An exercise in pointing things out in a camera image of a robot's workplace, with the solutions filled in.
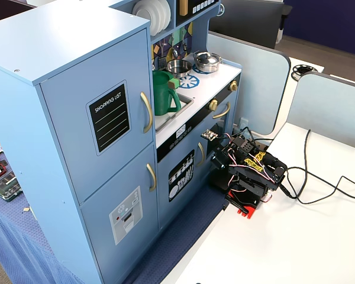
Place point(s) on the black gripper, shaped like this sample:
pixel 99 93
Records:
pixel 218 157

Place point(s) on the blue shopping list cabinet door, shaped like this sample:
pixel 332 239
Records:
pixel 71 118

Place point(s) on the steel pot with lid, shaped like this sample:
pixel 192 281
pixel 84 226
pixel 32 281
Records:
pixel 207 60

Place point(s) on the green plastic pitcher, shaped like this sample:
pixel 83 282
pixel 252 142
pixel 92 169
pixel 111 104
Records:
pixel 162 94

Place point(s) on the black toy microwave door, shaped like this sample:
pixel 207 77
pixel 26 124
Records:
pixel 201 10

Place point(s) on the small green block tag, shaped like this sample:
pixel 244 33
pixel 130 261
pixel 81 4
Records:
pixel 174 83

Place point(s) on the blue textured cloth mat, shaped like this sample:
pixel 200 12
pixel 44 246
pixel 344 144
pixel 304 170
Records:
pixel 17 251

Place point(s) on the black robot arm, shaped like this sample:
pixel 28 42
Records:
pixel 254 183

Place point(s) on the blue oven door with window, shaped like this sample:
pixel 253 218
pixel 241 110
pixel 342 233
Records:
pixel 225 122

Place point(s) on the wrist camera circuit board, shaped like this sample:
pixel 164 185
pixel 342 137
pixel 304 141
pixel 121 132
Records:
pixel 209 135

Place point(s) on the steel toy spatula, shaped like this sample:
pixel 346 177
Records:
pixel 162 62

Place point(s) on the white wall socket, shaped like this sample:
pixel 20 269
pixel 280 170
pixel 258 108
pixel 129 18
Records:
pixel 243 121

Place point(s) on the blue ice dispenser fridge door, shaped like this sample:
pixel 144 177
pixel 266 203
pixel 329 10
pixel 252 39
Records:
pixel 100 230

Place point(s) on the rounded desk partition panel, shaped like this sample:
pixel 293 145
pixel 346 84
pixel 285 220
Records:
pixel 328 109
pixel 254 83

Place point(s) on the black office furniture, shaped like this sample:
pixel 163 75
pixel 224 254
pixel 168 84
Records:
pixel 248 20

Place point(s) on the blue toy kitchen cabinet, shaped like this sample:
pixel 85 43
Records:
pixel 62 44

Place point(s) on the open steel pot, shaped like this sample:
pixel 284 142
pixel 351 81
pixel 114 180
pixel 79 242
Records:
pixel 179 66

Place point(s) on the gold stove knob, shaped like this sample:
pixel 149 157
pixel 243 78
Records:
pixel 213 104
pixel 233 85

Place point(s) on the small tan wood piece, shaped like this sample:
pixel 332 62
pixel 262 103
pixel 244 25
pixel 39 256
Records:
pixel 26 209

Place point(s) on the grey toy sink basin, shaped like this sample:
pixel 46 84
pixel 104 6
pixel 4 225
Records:
pixel 184 102

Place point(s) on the steel toy ladle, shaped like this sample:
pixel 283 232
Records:
pixel 175 53

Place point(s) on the dark brown desk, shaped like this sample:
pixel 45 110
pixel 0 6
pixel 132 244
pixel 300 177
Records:
pixel 9 7

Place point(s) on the clear green bit case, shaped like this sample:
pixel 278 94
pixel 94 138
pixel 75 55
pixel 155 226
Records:
pixel 6 187

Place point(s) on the blue dishwasher door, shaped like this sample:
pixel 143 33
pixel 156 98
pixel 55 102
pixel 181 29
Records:
pixel 165 207

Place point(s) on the white toy plate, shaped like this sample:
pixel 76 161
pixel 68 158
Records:
pixel 167 13
pixel 158 16
pixel 142 11

